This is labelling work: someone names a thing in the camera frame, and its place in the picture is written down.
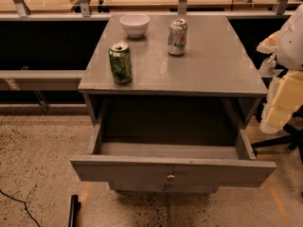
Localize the lower drawer knob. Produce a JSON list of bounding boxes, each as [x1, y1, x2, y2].
[[160, 183, 168, 191]]

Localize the black floor cable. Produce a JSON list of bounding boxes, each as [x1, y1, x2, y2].
[[0, 189, 42, 227]]

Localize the black office chair base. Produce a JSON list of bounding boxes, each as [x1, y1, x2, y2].
[[251, 111, 303, 163]]

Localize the round metal drawer knob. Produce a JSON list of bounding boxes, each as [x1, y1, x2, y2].
[[167, 171, 175, 182]]

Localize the open grey top drawer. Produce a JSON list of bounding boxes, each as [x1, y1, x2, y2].
[[69, 97, 277, 189]]

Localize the green soda can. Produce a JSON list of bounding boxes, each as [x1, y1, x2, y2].
[[109, 42, 133, 84]]

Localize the black bar on floor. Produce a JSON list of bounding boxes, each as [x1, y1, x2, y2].
[[68, 195, 80, 227]]

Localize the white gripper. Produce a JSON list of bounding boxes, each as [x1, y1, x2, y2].
[[257, 30, 303, 131]]

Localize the silver 7up can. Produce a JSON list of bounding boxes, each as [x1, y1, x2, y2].
[[168, 18, 187, 56]]

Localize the white bowl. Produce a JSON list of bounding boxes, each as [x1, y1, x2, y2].
[[120, 13, 151, 38]]

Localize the clear sanitizer pump bottle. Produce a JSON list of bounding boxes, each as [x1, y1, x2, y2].
[[258, 54, 276, 76]]

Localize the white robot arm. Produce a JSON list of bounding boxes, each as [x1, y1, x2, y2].
[[257, 5, 303, 133]]

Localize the grey cabinet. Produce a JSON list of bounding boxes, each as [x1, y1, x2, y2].
[[78, 13, 269, 194]]

